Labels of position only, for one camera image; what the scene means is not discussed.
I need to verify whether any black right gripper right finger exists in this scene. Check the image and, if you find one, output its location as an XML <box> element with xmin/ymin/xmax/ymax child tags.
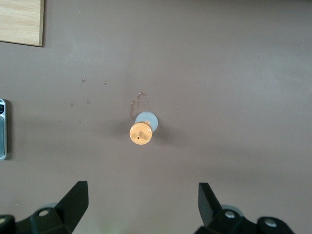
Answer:
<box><xmin>195</xmin><ymin>182</ymin><xmax>298</xmax><ymax>234</ymax></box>

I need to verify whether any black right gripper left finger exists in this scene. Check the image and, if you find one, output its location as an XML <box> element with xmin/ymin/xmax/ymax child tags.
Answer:
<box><xmin>0</xmin><ymin>180</ymin><xmax>89</xmax><ymax>234</ymax></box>

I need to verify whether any translucent sauce bottle orange cap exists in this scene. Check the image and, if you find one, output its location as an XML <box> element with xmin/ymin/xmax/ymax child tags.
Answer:
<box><xmin>129</xmin><ymin>111</ymin><xmax>161</xmax><ymax>146</ymax></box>

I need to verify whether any silver digital kitchen scale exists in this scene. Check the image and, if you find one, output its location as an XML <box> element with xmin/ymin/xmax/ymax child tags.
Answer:
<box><xmin>0</xmin><ymin>98</ymin><xmax>8</xmax><ymax>161</ymax></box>

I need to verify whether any brown table cover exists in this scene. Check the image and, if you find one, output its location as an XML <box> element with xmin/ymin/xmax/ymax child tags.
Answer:
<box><xmin>0</xmin><ymin>0</ymin><xmax>312</xmax><ymax>234</ymax></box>

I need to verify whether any wooden cutting board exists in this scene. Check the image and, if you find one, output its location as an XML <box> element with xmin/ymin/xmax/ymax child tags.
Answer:
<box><xmin>0</xmin><ymin>0</ymin><xmax>45</xmax><ymax>47</ymax></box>

